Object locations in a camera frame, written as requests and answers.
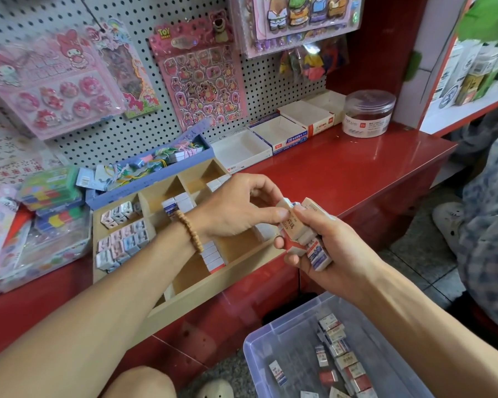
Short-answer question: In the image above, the person's right hand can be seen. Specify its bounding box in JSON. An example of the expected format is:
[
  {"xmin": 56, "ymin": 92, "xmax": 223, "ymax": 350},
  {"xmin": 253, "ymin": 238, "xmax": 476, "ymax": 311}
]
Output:
[{"xmin": 274, "ymin": 203, "xmax": 385, "ymax": 306}]

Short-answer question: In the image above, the person's left hand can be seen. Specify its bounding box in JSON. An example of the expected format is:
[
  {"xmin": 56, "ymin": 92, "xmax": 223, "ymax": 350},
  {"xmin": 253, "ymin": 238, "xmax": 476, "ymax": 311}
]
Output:
[{"xmin": 185, "ymin": 172, "xmax": 290, "ymax": 242}]

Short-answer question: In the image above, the handful of boxed erasers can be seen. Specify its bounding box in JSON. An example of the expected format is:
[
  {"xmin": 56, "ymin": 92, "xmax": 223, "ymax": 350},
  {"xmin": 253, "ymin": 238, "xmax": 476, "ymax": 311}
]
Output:
[{"xmin": 276, "ymin": 197, "xmax": 333, "ymax": 273}]

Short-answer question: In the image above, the wooden compartment tray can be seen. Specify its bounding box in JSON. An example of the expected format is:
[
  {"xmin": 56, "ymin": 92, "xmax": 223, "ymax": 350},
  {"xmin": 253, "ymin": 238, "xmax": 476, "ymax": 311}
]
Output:
[{"xmin": 91, "ymin": 157, "xmax": 310, "ymax": 345}]

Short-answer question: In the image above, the clear plastic storage bin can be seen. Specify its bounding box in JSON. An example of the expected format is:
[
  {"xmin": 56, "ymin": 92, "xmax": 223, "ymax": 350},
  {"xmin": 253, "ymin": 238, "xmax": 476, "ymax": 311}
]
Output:
[{"xmin": 243, "ymin": 291, "xmax": 437, "ymax": 398}]

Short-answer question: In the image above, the blue white eraser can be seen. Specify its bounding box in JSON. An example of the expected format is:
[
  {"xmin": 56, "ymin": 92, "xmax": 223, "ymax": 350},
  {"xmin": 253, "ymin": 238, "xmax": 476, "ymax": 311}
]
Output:
[{"xmin": 268, "ymin": 360, "xmax": 288, "ymax": 386}]

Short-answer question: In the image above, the person's right forearm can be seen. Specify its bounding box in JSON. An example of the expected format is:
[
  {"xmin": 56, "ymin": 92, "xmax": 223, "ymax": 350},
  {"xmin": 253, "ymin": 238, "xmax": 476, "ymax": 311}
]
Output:
[{"xmin": 357, "ymin": 265, "xmax": 498, "ymax": 398}]

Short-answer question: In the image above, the person's left forearm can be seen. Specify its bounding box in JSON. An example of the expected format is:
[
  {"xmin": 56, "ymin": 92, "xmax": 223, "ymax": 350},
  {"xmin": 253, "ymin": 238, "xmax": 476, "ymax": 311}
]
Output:
[{"xmin": 0, "ymin": 223, "xmax": 200, "ymax": 398}]

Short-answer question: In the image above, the white tray box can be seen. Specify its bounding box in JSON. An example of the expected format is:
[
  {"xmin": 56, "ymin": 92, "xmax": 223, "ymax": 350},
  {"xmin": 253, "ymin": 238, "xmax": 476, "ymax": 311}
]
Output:
[
  {"xmin": 211, "ymin": 128, "xmax": 273, "ymax": 175},
  {"xmin": 249, "ymin": 114, "xmax": 310, "ymax": 156},
  {"xmin": 278, "ymin": 89, "xmax": 348, "ymax": 138}
]

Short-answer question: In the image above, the blue box of trinkets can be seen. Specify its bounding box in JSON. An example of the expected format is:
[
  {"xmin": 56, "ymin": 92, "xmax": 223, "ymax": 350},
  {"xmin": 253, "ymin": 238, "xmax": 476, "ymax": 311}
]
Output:
[{"xmin": 76, "ymin": 120, "xmax": 212, "ymax": 212}]

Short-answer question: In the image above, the person's left cream clog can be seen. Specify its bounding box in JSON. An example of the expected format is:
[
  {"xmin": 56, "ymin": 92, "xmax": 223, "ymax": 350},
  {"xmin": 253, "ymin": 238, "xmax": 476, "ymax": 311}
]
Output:
[{"xmin": 195, "ymin": 379, "xmax": 235, "ymax": 398}]

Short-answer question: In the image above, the person's left leg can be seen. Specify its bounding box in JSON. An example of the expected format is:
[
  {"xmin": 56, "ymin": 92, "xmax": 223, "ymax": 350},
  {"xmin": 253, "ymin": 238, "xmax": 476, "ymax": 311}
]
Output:
[{"xmin": 100, "ymin": 366, "xmax": 177, "ymax": 398}]

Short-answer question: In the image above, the red display counter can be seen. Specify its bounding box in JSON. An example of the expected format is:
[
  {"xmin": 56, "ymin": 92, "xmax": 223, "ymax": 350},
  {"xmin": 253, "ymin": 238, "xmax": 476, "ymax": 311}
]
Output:
[{"xmin": 0, "ymin": 122, "xmax": 458, "ymax": 386}]

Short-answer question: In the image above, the white pegboard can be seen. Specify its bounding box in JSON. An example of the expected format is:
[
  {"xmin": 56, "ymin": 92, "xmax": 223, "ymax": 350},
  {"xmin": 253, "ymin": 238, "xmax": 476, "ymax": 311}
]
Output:
[{"xmin": 0, "ymin": 0, "xmax": 350, "ymax": 175}]

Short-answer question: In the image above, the pink sticker pack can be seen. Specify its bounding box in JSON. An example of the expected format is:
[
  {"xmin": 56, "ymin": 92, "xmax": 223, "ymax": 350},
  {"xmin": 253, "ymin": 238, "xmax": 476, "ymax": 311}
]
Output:
[
  {"xmin": 149, "ymin": 11, "xmax": 250, "ymax": 131},
  {"xmin": 0, "ymin": 29, "xmax": 126, "ymax": 142}
]

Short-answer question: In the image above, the round clear plastic jar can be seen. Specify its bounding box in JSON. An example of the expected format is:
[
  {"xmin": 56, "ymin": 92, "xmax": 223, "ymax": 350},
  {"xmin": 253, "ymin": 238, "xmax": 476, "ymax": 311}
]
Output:
[{"xmin": 342, "ymin": 89, "xmax": 397, "ymax": 139}]

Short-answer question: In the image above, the clear bag of colourful toys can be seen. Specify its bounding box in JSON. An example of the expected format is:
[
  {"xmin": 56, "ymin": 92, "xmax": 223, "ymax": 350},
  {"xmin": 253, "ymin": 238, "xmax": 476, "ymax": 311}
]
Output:
[{"xmin": 278, "ymin": 37, "xmax": 350, "ymax": 83}]

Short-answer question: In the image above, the green edged sticker pack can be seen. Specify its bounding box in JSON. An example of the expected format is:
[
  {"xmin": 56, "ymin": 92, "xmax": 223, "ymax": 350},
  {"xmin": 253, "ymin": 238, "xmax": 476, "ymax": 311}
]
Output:
[{"xmin": 87, "ymin": 19, "xmax": 161, "ymax": 121}]

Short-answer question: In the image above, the stack of colourful packs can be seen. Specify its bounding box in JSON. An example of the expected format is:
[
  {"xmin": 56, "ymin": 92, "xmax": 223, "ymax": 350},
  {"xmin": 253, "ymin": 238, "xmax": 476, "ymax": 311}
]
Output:
[{"xmin": 17, "ymin": 165, "xmax": 88, "ymax": 237}]

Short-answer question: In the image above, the red patterned sticker sheet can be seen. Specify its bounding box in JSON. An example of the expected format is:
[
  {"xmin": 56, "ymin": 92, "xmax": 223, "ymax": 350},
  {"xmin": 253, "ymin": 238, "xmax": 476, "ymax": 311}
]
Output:
[{"xmin": 0, "ymin": 107, "xmax": 63, "ymax": 187}]

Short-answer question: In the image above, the white side shelf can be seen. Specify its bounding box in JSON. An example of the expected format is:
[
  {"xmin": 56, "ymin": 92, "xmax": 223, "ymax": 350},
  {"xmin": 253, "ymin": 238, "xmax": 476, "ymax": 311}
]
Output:
[{"xmin": 394, "ymin": 0, "xmax": 498, "ymax": 138}]

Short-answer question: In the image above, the beaded wooden bracelet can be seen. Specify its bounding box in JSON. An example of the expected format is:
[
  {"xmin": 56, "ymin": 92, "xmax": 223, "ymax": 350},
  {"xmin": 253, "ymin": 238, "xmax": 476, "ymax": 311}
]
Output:
[{"xmin": 176, "ymin": 211, "xmax": 205, "ymax": 255}]

